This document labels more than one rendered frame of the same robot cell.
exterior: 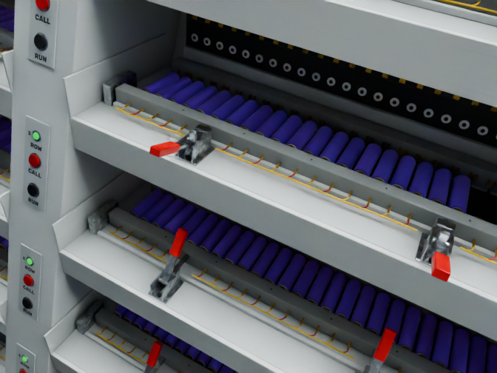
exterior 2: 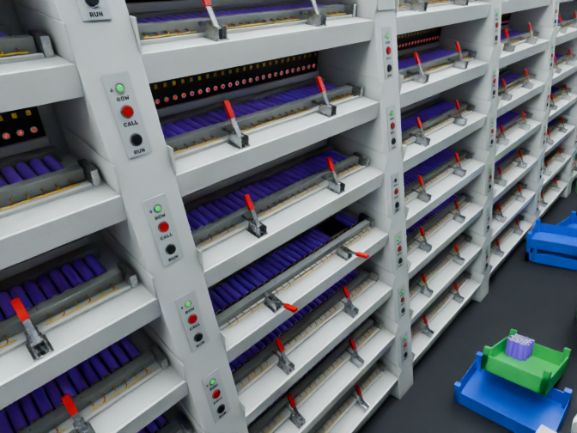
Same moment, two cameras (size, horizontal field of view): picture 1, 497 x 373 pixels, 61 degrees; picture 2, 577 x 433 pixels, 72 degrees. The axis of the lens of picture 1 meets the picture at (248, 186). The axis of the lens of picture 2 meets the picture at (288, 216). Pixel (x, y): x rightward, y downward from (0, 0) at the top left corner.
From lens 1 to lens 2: 0.79 m
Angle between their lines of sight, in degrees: 54
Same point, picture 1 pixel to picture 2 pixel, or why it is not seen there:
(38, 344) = not seen: outside the picture
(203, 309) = (302, 354)
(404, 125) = not seen: hidden behind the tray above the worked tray
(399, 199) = (325, 251)
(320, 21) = (299, 225)
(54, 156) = (225, 378)
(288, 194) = (307, 282)
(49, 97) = (210, 356)
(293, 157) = (295, 271)
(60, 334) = not seen: outside the picture
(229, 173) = (290, 296)
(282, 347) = (327, 330)
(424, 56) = (324, 212)
